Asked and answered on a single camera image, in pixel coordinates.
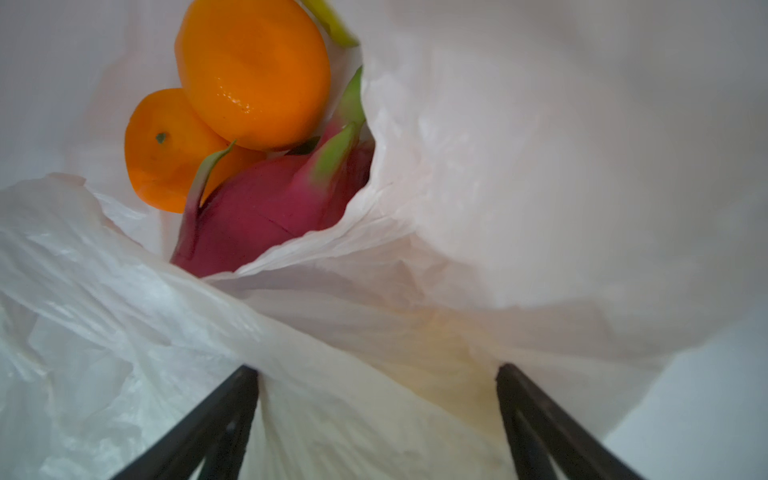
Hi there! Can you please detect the white translucent plastic bag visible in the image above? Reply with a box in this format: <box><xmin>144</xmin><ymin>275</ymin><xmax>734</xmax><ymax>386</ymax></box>
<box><xmin>1</xmin><ymin>1</ymin><xmax>767</xmax><ymax>479</ymax></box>

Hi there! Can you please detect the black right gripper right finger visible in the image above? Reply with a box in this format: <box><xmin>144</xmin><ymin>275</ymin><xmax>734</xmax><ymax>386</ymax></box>
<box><xmin>496</xmin><ymin>363</ymin><xmax>642</xmax><ymax>480</ymax></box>

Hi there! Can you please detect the green pear fruit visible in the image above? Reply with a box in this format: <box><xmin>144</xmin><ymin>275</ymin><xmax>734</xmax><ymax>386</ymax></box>
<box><xmin>301</xmin><ymin>0</ymin><xmax>360</xmax><ymax>48</ymax></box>

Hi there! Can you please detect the orange mandarin fruit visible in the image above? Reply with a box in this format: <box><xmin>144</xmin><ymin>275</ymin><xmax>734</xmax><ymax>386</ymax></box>
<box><xmin>174</xmin><ymin>1</ymin><xmax>331</xmax><ymax>151</ymax></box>
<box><xmin>124</xmin><ymin>88</ymin><xmax>229</xmax><ymax>213</ymax></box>

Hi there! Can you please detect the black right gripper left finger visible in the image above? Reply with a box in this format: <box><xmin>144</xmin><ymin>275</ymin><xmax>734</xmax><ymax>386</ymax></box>
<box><xmin>115</xmin><ymin>365</ymin><xmax>259</xmax><ymax>480</ymax></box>

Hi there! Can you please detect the red dragon fruit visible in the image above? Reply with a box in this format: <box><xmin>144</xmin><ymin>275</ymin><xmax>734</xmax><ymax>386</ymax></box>
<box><xmin>171</xmin><ymin>70</ymin><xmax>375</xmax><ymax>278</ymax></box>

